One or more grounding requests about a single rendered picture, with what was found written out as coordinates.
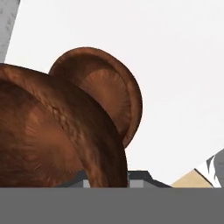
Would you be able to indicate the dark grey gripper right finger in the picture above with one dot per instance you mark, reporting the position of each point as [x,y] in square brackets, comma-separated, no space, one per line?
[140,179]

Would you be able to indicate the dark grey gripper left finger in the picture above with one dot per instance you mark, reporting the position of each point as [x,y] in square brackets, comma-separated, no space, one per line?
[81,181]

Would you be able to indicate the large brown wooden bowl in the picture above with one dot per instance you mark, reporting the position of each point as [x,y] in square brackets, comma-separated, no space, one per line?
[43,131]

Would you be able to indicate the small brown wooden bowl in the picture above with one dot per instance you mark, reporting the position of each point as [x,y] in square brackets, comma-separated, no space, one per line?
[108,87]

